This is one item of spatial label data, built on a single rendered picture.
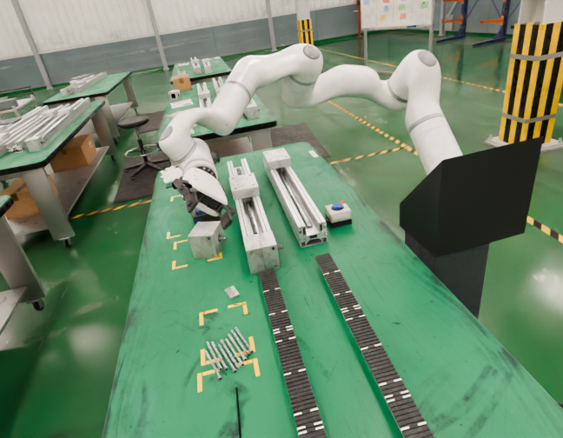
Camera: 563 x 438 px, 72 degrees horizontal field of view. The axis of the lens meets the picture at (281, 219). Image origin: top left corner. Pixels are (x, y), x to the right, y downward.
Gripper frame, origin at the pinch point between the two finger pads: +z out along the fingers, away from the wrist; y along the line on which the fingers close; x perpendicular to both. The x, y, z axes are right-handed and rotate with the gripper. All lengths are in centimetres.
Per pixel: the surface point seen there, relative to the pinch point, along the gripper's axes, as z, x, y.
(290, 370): 23.0, -14.6, -28.5
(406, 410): 40, 1, -39
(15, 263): -140, -157, 7
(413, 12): -493, 211, -307
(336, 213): -35, 7, -58
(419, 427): 44, 2, -39
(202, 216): -61, -32, -30
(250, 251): -20.7, -15.2, -30.2
